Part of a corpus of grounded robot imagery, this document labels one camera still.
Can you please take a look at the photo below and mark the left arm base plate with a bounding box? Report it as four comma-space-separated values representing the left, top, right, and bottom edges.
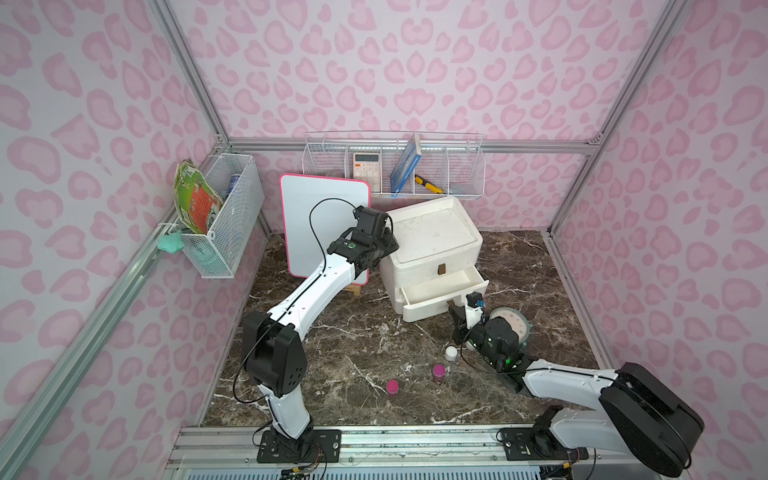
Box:
257, 427, 342, 464

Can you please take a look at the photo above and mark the magenta paint can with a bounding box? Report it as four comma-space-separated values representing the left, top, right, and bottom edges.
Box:
432, 364, 446, 382
386, 380, 399, 396

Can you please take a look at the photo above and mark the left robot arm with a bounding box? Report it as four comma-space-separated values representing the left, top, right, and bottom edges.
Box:
240, 206, 399, 446

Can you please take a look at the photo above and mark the white wire wall shelf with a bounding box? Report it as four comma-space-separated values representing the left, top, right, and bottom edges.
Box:
302, 131, 485, 199

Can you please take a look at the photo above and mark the yellow black utility knife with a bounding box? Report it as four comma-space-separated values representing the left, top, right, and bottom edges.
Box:
414, 175, 444, 195

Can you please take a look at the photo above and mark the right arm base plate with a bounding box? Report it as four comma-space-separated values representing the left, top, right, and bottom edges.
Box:
495, 427, 590, 463

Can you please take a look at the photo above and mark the green red snack bag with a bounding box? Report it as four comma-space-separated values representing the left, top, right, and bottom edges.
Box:
173, 159, 224, 235

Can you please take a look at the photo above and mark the white mesh wall basket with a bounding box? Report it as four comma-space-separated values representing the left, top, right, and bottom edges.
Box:
179, 153, 265, 279

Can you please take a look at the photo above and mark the white three-drawer cabinet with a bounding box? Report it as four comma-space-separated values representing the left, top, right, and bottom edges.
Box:
379, 196, 483, 310

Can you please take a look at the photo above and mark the white paint can left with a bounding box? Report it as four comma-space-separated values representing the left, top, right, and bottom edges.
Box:
445, 346, 459, 362

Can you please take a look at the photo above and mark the white calculator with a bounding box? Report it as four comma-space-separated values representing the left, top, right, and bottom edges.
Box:
353, 152, 382, 193

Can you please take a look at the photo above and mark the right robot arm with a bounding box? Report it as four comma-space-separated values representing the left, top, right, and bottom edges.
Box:
448, 293, 705, 478

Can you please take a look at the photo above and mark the green round alarm clock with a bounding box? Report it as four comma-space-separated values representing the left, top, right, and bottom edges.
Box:
490, 307, 532, 348

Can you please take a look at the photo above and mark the pink-framed whiteboard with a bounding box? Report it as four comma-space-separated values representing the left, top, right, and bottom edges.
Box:
280, 174, 371, 278

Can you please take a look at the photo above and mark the blue book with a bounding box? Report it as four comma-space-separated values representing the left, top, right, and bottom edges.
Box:
390, 133, 422, 194

